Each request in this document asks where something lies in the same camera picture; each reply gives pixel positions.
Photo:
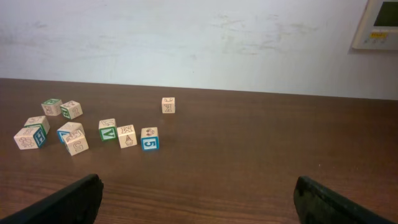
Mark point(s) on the wooden block blue H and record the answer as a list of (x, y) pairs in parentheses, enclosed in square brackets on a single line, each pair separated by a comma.
[(30, 138)]

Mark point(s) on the wooden block blue 5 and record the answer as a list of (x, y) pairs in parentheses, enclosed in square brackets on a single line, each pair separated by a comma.
[(149, 139)]

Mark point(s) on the wooden block green B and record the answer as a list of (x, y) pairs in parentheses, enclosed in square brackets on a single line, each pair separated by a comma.
[(71, 109)]

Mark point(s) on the wooden block letter M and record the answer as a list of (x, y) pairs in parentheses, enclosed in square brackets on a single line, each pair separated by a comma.
[(127, 136)]

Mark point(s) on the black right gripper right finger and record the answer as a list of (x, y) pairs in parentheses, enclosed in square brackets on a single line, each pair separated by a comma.
[(315, 203)]

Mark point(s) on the wooden block green R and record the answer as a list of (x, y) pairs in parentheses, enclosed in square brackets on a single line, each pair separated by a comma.
[(51, 107)]

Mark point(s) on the wooden block green V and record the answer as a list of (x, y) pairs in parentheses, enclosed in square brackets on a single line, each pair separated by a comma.
[(108, 129)]

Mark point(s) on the beige wall control panel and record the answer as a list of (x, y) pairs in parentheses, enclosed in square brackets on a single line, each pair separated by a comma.
[(377, 29)]

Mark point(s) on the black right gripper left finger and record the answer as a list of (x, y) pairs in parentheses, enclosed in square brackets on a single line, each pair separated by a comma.
[(77, 203)]

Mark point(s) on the wooden block letter K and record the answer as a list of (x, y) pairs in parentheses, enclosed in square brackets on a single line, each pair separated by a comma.
[(168, 105)]

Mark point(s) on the wooden block letter S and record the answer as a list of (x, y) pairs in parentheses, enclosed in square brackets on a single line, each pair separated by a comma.
[(75, 142)]

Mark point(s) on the wooden block blue side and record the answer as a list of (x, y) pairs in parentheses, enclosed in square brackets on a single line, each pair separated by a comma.
[(67, 128)]

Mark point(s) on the wooden block green edge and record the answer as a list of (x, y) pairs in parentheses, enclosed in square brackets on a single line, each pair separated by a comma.
[(38, 121)]

